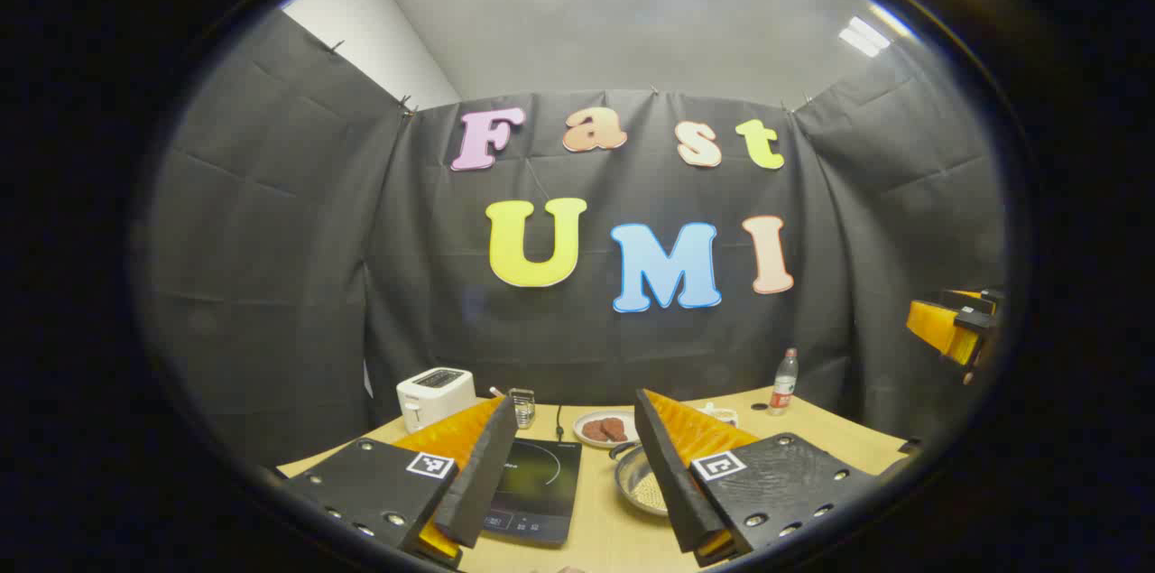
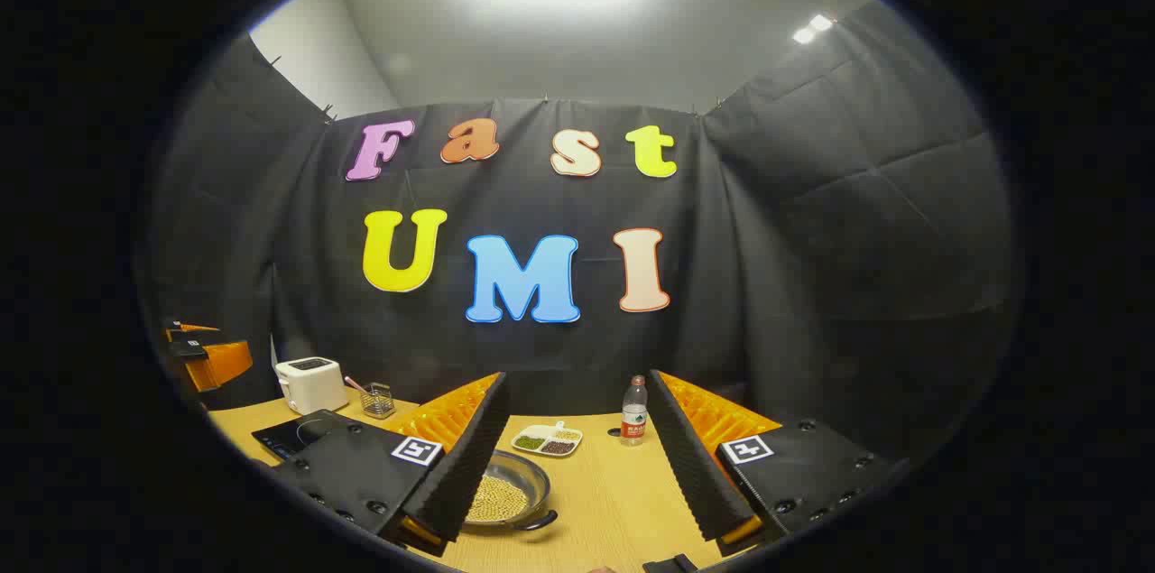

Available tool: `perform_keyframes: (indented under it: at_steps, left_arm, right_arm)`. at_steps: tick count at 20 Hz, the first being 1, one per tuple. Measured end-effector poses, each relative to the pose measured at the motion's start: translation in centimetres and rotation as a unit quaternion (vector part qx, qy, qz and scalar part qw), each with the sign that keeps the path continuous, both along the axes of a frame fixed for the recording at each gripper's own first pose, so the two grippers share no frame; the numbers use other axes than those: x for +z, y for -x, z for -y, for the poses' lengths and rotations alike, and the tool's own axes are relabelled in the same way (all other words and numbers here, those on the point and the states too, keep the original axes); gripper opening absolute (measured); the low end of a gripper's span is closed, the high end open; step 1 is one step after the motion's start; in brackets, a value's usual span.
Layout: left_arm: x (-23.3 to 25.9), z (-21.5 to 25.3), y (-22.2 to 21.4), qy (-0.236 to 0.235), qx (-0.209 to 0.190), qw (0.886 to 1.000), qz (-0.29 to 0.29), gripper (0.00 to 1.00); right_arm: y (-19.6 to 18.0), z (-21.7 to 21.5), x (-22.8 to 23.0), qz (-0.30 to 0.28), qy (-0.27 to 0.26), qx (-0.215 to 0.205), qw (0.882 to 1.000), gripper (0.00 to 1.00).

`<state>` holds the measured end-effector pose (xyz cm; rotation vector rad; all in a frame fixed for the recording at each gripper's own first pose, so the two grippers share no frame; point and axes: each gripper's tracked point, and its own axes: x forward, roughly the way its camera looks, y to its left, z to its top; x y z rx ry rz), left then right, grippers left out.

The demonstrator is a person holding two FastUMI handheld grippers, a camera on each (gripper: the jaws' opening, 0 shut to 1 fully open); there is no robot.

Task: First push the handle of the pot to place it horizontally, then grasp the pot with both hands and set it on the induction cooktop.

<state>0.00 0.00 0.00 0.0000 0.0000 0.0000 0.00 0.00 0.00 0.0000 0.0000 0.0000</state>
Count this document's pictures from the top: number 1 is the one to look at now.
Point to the brown meat piece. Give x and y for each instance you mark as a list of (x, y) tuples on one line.
[(615, 429), (594, 431)]

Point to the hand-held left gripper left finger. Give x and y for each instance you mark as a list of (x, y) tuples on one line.
[(483, 483)]

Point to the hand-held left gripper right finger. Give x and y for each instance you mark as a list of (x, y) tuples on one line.
[(669, 483)]

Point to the small ceiling light panel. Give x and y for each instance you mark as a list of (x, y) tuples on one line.
[(863, 36)]

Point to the stainless steel pot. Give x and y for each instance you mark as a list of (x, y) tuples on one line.
[(639, 487)]

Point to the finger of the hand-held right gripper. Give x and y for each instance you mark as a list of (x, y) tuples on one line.
[(938, 325)]

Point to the white toaster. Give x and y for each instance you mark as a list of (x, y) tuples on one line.
[(431, 400)]

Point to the black induction cooktop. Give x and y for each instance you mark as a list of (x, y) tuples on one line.
[(541, 487)]

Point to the white round plate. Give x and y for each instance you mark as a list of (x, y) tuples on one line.
[(591, 442)]

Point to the white divided bean dish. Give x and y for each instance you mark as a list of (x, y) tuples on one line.
[(722, 415)]

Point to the red label plastic bottle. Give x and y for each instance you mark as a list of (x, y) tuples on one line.
[(782, 388)]

